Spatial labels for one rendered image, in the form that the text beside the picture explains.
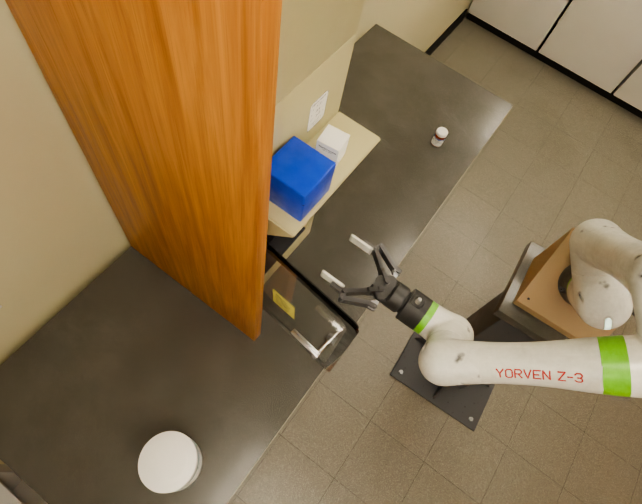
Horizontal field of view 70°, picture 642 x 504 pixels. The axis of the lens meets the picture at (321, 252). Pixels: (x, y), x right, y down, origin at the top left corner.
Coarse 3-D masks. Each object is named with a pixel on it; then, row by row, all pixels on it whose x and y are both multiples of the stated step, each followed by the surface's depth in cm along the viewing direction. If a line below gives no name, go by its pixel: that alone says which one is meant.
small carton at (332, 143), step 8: (328, 128) 93; (336, 128) 93; (320, 136) 91; (328, 136) 92; (336, 136) 92; (344, 136) 92; (320, 144) 91; (328, 144) 91; (336, 144) 91; (344, 144) 92; (320, 152) 93; (328, 152) 92; (336, 152) 91; (344, 152) 97; (336, 160) 93
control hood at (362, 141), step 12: (336, 120) 102; (348, 120) 102; (348, 132) 101; (360, 132) 101; (312, 144) 98; (348, 144) 99; (360, 144) 100; (372, 144) 100; (348, 156) 98; (360, 156) 98; (336, 168) 96; (348, 168) 96; (336, 180) 95; (276, 216) 89; (288, 216) 89; (276, 228) 90; (288, 228) 88; (300, 228) 89
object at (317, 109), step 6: (324, 96) 90; (318, 102) 90; (324, 102) 92; (312, 108) 89; (318, 108) 92; (324, 108) 95; (312, 114) 91; (318, 114) 94; (312, 120) 93; (318, 120) 96; (312, 126) 95; (306, 132) 94
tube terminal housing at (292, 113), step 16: (352, 48) 88; (336, 64) 86; (304, 80) 78; (320, 80) 84; (336, 80) 91; (288, 96) 77; (304, 96) 82; (336, 96) 96; (288, 112) 81; (304, 112) 87; (336, 112) 103; (288, 128) 85; (304, 128) 92; (320, 128) 100; (288, 256) 148
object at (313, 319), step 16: (272, 256) 100; (272, 272) 107; (288, 272) 100; (272, 288) 115; (288, 288) 107; (304, 288) 99; (272, 304) 124; (304, 304) 106; (320, 304) 98; (288, 320) 124; (304, 320) 114; (320, 320) 105; (336, 320) 98; (304, 336) 123; (320, 336) 113; (336, 336) 104; (352, 336) 97; (336, 352) 112
